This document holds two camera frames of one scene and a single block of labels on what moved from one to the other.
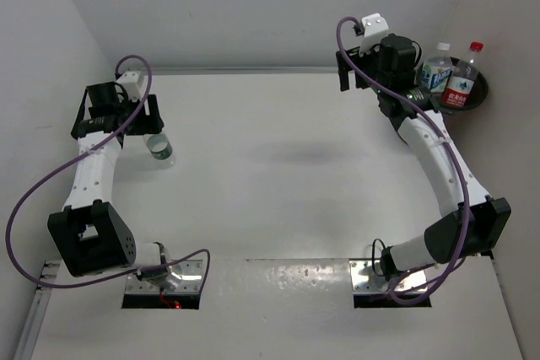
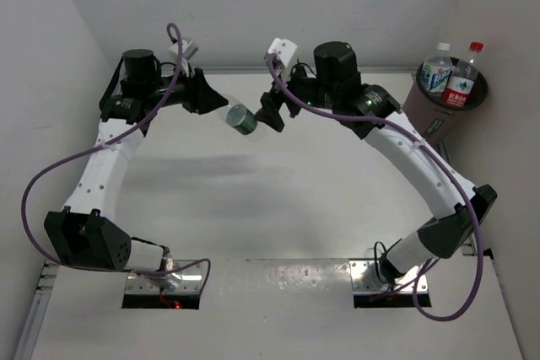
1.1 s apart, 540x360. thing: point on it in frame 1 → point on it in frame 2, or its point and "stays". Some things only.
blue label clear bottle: [436, 69] stays
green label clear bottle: [160, 149] → [243, 120]
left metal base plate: [186, 278] stays
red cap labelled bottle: [463, 77] stays
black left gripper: [148, 123] → [199, 98]
